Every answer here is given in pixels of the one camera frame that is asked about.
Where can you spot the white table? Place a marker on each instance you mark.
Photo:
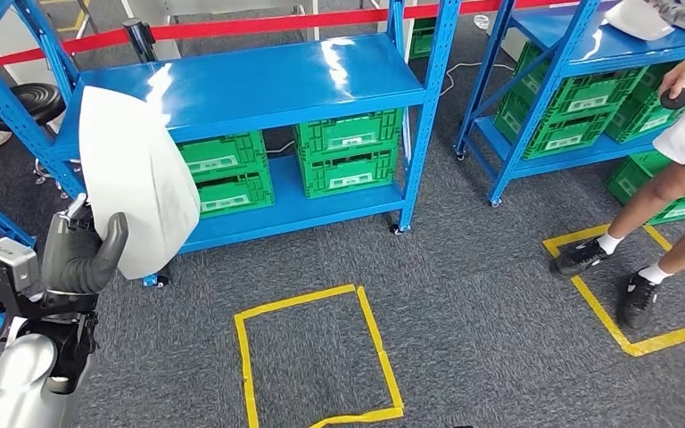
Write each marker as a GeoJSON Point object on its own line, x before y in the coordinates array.
{"type": "Point", "coordinates": [168, 50]}

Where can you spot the black round stool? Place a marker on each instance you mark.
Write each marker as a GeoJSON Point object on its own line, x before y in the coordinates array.
{"type": "Point", "coordinates": [29, 100]}

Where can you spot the crumpled clear plastic bag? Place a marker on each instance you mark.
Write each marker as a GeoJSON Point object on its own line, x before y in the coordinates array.
{"type": "Point", "coordinates": [482, 22]}

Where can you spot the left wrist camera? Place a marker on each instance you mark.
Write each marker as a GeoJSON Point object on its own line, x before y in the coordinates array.
{"type": "Point", "coordinates": [11, 260]}

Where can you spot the black stanchion post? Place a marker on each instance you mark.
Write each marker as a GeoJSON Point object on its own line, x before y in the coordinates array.
{"type": "Point", "coordinates": [140, 41]}

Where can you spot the white curved plastic part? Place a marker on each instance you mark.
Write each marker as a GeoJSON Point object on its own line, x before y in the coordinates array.
{"type": "Point", "coordinates": [136, 177]}
{"type": "Point", "coordinates": [638, 20]}

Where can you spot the blue metal shelf rack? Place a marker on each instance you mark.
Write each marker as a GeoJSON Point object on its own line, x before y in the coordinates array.
{"type": "Point", "coordinates": [260, 77]}
{"type": "Point", "coordinates": [0, 217]}
{"type": "Point", "coordinates": [561, 35]}

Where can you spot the yellow floor tape square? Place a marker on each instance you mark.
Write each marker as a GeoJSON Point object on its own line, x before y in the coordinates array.
{"type": "Point", "coordinates": [673, 339]}
{"type": "Point", "coordinates": [295, 304]}

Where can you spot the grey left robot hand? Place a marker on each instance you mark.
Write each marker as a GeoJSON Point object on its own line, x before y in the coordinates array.
{"type": "Point", "coordinates": [73, 260]}

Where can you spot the red barrier belt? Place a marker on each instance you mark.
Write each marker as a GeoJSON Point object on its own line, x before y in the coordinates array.
{"type": "Point", "coordinates": [230, 26]}

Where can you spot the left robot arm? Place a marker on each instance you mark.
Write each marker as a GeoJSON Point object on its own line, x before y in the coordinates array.
{"type": "Point", "coordinates": [29, 378]}

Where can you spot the person's hand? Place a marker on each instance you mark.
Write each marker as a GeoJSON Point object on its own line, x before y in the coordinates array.
{"type": "Point", "coordinates": [682, 75]}

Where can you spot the black round remote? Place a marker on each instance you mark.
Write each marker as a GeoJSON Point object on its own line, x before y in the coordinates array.
{"type": "Point", "coordinates": [676, 100]}

